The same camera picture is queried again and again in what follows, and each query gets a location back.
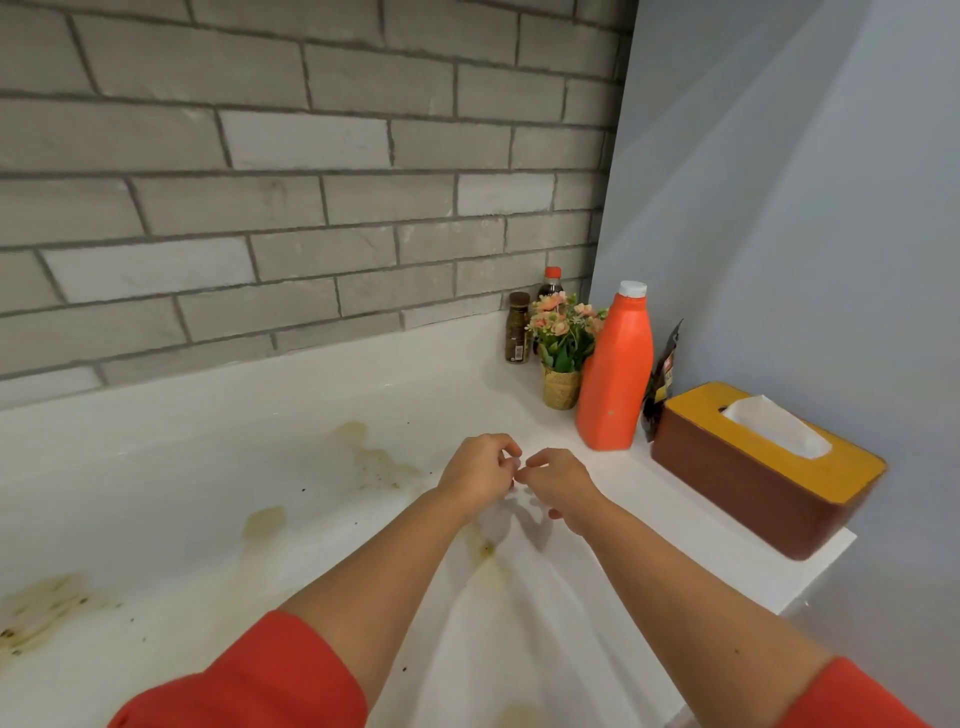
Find person's right hand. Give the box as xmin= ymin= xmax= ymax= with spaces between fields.
xmin=514 ymin=448 xmax=613 ymax=540

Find person's left hand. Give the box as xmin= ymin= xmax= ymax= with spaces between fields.
xmin=436 ymin=433 xmax=523 ymax=526

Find large red plastic bottle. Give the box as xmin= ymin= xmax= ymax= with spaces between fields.
xmin=575 ymin=280 xmax=655 ymax=453

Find dark and yellow snack packet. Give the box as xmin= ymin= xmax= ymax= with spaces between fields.
xmin=641 ymin=320 xmax=684 ymax=444

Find artificial flowers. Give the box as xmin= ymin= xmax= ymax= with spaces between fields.
xmin=524 ymin=290 xmax=607 ymax=412

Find brown spice jar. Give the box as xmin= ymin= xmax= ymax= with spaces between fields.
xmin=504 ymin=291 xmax=533 ymax=365

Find brown tissue box yellow lid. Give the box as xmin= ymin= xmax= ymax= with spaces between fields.
xmin=650 ymin=381 xmax=889 ymax=562

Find person's right forearm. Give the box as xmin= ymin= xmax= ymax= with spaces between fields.
xmin=581 ymin=498 xmax=834 ymax=728

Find person's left forearm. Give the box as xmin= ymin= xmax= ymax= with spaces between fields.
xmin=277 ymin=487 xmax=481 ymax=710

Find white countertop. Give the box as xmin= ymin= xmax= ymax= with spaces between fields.
xmin=0 ymin=311 xmax=859 ymax=728

